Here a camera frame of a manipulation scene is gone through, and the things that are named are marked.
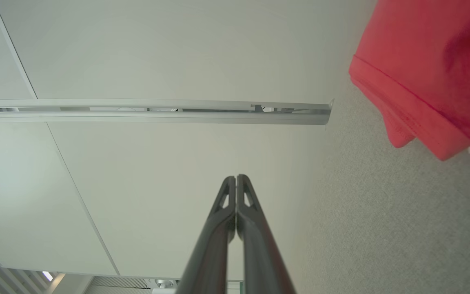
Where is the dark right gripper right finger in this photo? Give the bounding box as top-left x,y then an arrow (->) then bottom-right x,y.
237,174 -> 297,294

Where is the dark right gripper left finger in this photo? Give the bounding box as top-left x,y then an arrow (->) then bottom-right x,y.
175,176 -> 237,294

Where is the red white Bulls jersey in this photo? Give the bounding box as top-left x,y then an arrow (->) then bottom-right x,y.
348,0 -> 470,161

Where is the round silver fixture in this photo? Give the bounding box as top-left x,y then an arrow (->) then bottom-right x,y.
152,278 -> 179,294

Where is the grey wall post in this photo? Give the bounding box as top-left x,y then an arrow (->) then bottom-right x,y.
0,98 -> 335,126

